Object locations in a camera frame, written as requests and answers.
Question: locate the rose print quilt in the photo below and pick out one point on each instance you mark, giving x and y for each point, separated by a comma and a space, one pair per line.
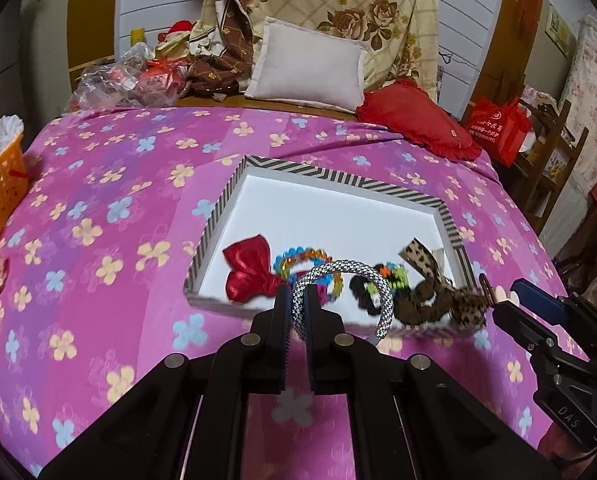
358, 10

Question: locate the brown scrunchie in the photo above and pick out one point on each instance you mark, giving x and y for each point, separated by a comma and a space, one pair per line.
423, 305

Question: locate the clear plastic bags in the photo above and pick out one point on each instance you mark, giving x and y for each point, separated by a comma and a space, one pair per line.
108, 82

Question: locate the pink flowered bedsheet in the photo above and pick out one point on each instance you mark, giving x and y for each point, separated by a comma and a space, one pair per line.
103, 200

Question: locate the white pillow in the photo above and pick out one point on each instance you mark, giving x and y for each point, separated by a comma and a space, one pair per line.
308, 65

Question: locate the striped shallow box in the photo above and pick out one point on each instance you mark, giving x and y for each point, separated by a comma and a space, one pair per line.
328, 220

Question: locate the red shopping bag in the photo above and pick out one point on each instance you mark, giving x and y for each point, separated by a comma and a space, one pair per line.
498, 130

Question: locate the floral fabric panel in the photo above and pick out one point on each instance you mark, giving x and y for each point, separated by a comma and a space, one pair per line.
591, 100

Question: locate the leopard print bow clip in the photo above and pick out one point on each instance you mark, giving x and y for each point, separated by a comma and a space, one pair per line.
466, 307

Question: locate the black scrunchie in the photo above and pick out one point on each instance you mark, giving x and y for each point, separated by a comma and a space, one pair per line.
363, 290

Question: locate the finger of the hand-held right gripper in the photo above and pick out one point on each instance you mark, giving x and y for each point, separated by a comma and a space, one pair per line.
543, 365
538, 300

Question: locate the red ruffled pillow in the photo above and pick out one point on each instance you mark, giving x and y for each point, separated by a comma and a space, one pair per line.
418, 117

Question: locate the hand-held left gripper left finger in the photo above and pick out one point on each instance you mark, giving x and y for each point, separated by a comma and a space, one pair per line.
282, 325

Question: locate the white slatted headboard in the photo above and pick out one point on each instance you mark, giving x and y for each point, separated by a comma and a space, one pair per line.
153, 0

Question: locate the red plush toy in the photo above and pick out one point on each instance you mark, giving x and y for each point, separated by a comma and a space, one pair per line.
178, 30

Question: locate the brown patterned quilt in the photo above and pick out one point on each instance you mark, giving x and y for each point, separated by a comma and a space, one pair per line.
228, 45

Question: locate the red satin bow clip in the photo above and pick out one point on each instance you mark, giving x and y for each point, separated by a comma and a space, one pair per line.
248, 270

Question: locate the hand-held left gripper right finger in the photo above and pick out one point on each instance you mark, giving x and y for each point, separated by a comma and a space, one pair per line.
316, 330

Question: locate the white cloth bundle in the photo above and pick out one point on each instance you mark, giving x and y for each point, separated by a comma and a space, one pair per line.
9, 130

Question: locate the orange plastic basket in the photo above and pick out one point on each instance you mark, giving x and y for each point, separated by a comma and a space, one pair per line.
1, 195

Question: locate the wooden chair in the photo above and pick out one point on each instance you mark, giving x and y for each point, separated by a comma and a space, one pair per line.
553, 160

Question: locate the grey white braided hair band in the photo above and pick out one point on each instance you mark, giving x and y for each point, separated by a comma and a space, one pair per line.
383, 305

